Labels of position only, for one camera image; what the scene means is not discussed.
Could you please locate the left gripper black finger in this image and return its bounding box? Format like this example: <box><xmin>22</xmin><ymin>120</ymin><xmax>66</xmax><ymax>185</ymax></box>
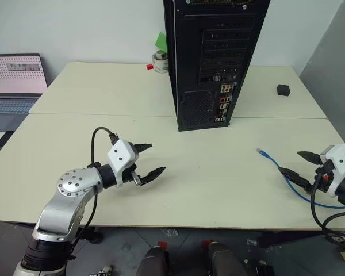
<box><xmin>135</xmin><ymin>143</ymin><xmax>154</xmax><ymax>154</ymax></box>
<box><xmin>139</xmin><ymin>166</ymin><xmax>167</xmax><ymax>188</ymax></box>

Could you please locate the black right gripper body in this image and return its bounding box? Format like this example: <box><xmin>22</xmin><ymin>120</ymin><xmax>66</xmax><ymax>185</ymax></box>
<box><xmin>314</xmin><ymin>159</ymin><xmax>336</xmax><ymax>194</ymax></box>

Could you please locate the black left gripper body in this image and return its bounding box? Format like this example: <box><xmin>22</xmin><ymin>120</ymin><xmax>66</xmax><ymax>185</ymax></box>
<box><xmin>122</xmin><ymin>142</ymin><xmax>142</xmax><ymax>187</ymax></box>

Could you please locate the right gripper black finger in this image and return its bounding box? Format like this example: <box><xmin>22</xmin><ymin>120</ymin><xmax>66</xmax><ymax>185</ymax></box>
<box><xmin>278</xmin><ymin>166</ymin><xmax>312</xmax><ymax>190</ymax></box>
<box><xmin>296</xmin><ymin>151</ymin><xmax>325</xmax><ymax>166</ymax></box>

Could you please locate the black table leg base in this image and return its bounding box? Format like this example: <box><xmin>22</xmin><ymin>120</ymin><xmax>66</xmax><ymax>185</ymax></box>
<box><xmin>79</xmin><ymin>226</ymin><xmax>105</xmax><ymax>244</ymax></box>

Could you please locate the small black box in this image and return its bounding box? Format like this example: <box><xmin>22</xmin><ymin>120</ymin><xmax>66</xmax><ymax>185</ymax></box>
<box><xmin>276</xmin><ymin>83</ymin><xmax>291</xmax><ymax>97</ymax></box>

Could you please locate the white tape roll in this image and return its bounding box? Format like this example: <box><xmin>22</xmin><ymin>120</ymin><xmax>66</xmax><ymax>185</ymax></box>
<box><xmin>151</xmin><ymin>50</ymin><xmax>170</xmax><ymax>74</ymax></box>

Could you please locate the dark rounded shape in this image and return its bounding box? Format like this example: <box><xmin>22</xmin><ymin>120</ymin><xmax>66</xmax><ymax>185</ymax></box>
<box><xmin>208</xmin><ymin>241</ymin><xmax>250</xmax><ymax>276</ymax></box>
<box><xmin>135</xmin><ymin>246</ymin><xmax>171</xmax><ymax>276</ymax></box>

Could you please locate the grey partition panel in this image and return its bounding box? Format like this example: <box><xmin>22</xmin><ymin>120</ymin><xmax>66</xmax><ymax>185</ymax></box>
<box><xmin>298</xmin><ymin>0</ymin><xmax>345</xmax><ymax>153</ymax></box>

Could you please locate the black computer tower case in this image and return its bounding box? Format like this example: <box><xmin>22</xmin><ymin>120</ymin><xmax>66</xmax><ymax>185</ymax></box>
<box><xmin>163</xmin><ymin>0</ymin><xmax>272</xmax><ymax>133</ymax></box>

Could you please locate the green paper piece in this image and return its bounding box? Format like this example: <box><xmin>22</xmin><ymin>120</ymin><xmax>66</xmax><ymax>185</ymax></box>
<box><xmin>155</xmin><ymin>32</ymin><xmax>168</xmax><ymax>53</ymax></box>

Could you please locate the open grey laptop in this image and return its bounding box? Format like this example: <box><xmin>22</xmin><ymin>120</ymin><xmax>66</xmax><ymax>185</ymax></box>
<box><xmin>0</xmin><ymin>53</ymin><xmax>49</xmax><ymax>124</ymax></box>

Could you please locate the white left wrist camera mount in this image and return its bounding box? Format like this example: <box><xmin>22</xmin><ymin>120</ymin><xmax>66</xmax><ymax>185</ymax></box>
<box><xmin>106</xmin><ymin>139</ymin><xmax>140</xmax><ymax>188</ymax></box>

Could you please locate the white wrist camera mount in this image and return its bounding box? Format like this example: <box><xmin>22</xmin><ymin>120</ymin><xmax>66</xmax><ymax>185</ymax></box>
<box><xmin>320</xmin><ymin>143</ymin><xmax>345</xmax><ymax>198</ymax></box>
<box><xmin>106</xmin><ymin>139</ymin><xmax>140</xmax><ymax>188</ymax></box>

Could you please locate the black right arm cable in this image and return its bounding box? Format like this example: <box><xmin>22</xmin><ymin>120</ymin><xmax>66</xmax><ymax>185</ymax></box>
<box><xmin>309</xmin><ymin>169</ymin><xmax>345</xmax><ymax>245</ymax></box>

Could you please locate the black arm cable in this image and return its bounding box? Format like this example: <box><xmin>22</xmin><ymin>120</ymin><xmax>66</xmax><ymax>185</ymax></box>
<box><xmin>309</xmin><ymin>169</ymin><xmax>345</xmax><ymax>245</ymax></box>
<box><xmin>73</xmin><ymin>126</ymin><xmax>119</xmax><ymax>248</ymax></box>

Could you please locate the blue ethernet cable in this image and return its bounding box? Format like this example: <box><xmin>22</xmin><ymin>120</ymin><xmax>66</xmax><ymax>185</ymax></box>
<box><xmin>256</xmin><ymin>147</ymin><xmax>345</xmax><ymax>209</ymax></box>

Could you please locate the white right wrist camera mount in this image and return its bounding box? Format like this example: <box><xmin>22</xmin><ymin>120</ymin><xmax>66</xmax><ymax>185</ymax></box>
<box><xmin>320</xmin><ymin>143</ymin><xmax>345</xmax><ymax>198</ymax></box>

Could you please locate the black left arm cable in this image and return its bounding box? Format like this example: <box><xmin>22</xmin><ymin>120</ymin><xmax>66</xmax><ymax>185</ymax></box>
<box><xmin>73</xmin><ymin>126</ymin><xmax>119</xmax><ymax>248</ymax></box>

